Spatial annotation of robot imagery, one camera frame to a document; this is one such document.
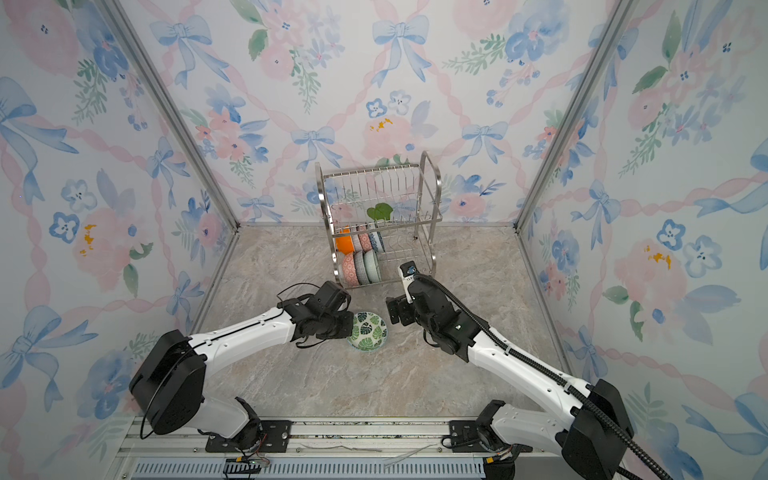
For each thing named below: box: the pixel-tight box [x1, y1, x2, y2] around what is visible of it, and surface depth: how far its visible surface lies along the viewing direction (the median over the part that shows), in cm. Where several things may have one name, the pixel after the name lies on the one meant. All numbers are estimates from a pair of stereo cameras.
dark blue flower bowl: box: [354, 250, 369, 285], surface depth 93 cm
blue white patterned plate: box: [370, 231, 386, 254], surface depth 101 cm
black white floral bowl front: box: [341, 251, 359, 288], surface depth 92 cm
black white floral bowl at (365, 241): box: [358, 233, 373, 252], surface depth 100 cm
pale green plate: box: [364, 249, 381, 284], surface depth 94 cm
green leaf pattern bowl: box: [346, 311, 388, 352], surface depth 90 cm
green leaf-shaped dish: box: [366, 202, 393, 220], surface depth 88 cm
